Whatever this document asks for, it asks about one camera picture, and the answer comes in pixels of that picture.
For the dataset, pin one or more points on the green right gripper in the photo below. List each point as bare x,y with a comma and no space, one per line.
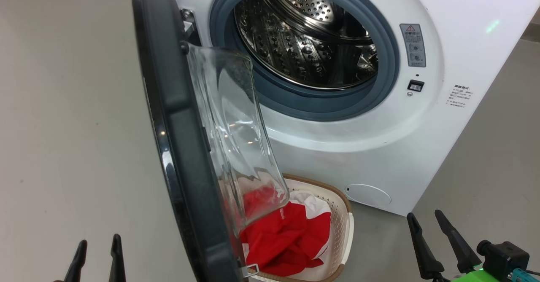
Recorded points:
485,277

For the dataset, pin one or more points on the cream perforated laundry basket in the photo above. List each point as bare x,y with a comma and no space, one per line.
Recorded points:
339,231

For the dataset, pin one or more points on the red and white garment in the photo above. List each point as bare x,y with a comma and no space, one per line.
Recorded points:
287,240

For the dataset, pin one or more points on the round white filter cover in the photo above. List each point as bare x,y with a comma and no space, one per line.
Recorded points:
368,195

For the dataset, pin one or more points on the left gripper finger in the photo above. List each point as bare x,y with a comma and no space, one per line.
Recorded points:
76,267
117,265

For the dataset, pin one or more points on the white front-load washing machine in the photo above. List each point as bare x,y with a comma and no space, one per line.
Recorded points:
464,41

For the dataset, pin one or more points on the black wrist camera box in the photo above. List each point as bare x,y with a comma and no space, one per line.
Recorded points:
504,256

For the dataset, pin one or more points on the metal door hinge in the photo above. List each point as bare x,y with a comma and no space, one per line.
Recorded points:
187,16

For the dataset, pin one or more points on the grey warning label sticker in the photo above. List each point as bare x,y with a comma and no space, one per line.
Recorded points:
412,45

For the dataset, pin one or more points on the black door latch socket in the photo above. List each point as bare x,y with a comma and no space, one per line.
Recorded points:
415,85

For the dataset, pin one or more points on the dark grey glass washer door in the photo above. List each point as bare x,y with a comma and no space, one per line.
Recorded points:
185,147

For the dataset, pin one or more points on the grey rubber door gasket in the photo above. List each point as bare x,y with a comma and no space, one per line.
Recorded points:
320,105

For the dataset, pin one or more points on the perforated steel washer drum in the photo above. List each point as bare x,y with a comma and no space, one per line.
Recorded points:
303,50

